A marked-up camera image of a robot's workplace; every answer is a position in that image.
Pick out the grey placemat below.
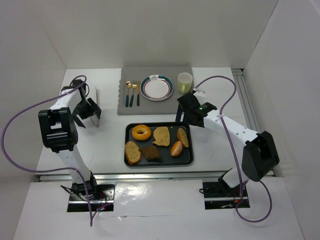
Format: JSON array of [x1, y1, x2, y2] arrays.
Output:
[[117, 65, 193, 116]]

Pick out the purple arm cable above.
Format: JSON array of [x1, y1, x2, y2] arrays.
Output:
[[193, 75, 273, 223], [1, 75, 113, 227]]

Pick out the black rectangular tray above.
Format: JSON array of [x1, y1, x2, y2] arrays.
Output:
[[124, 122, 194, 168]]

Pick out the gold fork green handle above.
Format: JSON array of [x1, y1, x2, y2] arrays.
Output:
[[129, 80, 137, 107]]

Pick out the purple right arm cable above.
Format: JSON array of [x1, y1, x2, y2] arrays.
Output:
[[193, 75, 273, 223]]

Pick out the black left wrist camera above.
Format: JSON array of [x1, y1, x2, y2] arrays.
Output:
[[69, 79, 85, 89]]

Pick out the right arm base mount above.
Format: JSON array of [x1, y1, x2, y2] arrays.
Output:
[[198, 182, 250, 210]]

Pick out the small seeded bread slice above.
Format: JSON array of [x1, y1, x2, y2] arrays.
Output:
[[177, 128, 189, 148]]

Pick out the pale green mug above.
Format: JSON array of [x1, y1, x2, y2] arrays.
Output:
[[178, 72, 193, 95]]

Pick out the dark brown chocolate bread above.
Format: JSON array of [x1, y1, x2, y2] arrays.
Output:
[[142, 145, 161, 161]]

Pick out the orange bread roll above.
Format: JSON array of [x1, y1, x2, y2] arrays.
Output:
[[170, 140, 183, 157]]

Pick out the gold spoon green handle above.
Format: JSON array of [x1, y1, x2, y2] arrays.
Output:
[[125, 81, 132, 107]]

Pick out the gold knife green handle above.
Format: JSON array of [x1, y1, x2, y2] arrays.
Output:
[[136, 81, 141, 106]]

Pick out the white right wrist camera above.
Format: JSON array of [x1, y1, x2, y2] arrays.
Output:
[[192, 88, 206, 99]]

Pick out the white plate teal rim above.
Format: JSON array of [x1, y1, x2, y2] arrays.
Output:
[[140, 74, 174, 102]]

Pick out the aluminium rail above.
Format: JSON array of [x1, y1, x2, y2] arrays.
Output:
[[231, 67, 276, 178], [38, 170, 233, 182]]

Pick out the metal food tongs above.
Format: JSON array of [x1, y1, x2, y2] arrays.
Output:
[[90, 86, 101, 128]]

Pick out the aluminium rail right side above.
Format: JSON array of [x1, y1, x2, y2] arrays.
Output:
[[231, 67, 276, 178]]

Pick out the aluminium rail front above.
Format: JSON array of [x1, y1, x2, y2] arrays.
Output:
[[38, 170, 233, 182]]

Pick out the oval seeded bread slice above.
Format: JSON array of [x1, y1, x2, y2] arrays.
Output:
[[124, 141, 142, 165]]

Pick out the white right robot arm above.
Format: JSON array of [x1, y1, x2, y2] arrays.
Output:
[[175, 92, 280, 195]]

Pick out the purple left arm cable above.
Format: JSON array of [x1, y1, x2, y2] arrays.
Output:
[[1, 75, 113, 227]]

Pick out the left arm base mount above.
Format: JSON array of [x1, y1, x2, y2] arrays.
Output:
[[60, 183, 116, 213]]

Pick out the orange glazed donut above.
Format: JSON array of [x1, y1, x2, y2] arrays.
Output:
[[132, 124, 152, 141]]

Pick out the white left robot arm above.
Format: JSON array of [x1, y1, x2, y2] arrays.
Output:
[[38, 86, 102, 198]]

